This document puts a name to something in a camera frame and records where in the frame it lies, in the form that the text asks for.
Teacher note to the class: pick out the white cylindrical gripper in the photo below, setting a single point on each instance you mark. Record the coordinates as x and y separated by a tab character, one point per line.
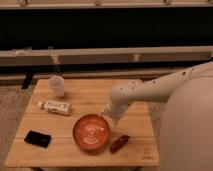
114	112

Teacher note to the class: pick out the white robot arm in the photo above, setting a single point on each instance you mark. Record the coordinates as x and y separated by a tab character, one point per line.
186	135

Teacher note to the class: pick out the orange bowl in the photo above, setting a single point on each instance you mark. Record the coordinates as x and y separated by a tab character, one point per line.
91	132

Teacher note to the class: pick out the translucent plastic cup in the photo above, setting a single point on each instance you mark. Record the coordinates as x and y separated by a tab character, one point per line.
56	84

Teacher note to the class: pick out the white plastic bottle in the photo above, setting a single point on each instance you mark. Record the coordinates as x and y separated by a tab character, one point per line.
55	107

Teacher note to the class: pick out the black rectangular pouch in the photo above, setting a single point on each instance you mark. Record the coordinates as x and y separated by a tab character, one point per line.
38	139

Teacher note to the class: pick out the long wooden bench rail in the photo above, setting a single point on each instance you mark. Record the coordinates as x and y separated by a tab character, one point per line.
104	55

